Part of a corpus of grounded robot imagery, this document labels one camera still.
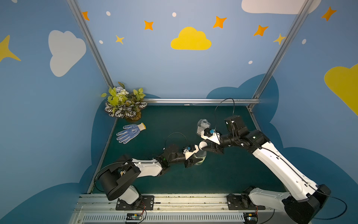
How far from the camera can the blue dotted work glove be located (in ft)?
3.34

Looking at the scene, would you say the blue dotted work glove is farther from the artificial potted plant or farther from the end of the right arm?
the end of the right arm

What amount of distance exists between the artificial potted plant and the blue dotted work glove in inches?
5.8

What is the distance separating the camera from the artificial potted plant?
0.90m
